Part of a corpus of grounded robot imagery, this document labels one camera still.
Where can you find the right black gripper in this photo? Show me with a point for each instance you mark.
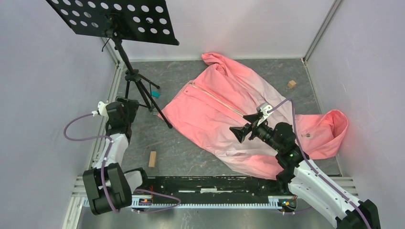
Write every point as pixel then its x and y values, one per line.
pixel 241 131

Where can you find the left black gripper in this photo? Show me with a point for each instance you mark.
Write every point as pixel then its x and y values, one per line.
pixel 131 107

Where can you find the pink zip jacket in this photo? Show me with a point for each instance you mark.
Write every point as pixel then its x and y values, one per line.
pixel 205 108

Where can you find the black perforated music stand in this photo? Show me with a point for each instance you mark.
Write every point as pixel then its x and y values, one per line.
pixel 118 20

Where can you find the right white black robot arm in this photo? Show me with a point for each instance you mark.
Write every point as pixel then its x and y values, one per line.
pixel 302 178

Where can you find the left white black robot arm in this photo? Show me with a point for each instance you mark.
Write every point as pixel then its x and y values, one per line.
pixel 108 188

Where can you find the small teal block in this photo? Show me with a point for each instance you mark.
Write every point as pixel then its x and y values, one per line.
pixel 155 94

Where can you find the long wooden block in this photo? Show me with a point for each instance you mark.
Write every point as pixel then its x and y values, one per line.
pixel 152 159

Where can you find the small wooden cube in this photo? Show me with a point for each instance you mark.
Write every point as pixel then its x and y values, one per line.
pixel 291 84

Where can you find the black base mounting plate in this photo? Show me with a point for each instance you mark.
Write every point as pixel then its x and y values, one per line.
pixel 216 189

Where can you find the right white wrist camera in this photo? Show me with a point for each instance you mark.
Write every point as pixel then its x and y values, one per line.
pixel 264 111

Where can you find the white slotted cable duct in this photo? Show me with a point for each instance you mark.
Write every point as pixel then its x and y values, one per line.
pixel 144 203

